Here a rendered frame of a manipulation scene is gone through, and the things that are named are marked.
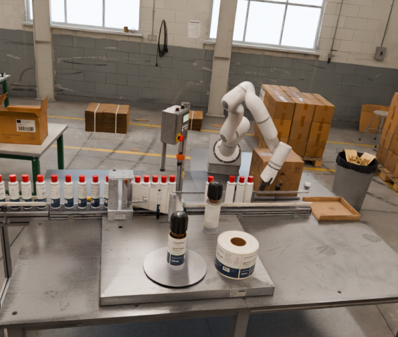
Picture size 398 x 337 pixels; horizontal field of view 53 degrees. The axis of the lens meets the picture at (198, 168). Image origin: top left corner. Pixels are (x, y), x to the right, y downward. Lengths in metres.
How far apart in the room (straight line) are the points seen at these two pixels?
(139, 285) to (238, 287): 0.45
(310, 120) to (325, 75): 2.41
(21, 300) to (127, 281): 0.45
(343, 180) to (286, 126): 1.37
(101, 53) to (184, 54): 1.52
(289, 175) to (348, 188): 1.94
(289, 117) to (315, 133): 0.45
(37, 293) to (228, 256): 0.86
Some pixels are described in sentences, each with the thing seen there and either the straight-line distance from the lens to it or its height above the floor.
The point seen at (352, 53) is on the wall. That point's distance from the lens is 8.16.
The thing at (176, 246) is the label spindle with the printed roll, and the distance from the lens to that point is 1.89.
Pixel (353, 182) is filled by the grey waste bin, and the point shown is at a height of 0.40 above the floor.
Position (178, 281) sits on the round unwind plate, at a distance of 1.92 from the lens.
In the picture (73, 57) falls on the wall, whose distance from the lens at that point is 7.94.
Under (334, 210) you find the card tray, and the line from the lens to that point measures 2.94.
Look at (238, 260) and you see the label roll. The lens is 1.93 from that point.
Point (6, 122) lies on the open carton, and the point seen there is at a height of 0.96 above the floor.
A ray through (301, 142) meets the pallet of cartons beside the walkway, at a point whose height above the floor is 0.34.
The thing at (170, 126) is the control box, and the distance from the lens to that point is 2.32.
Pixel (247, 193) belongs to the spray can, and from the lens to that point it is 2.58.
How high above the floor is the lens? 2.10
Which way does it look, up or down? 23 degrees down
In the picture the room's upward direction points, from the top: 6 degrees clockwise
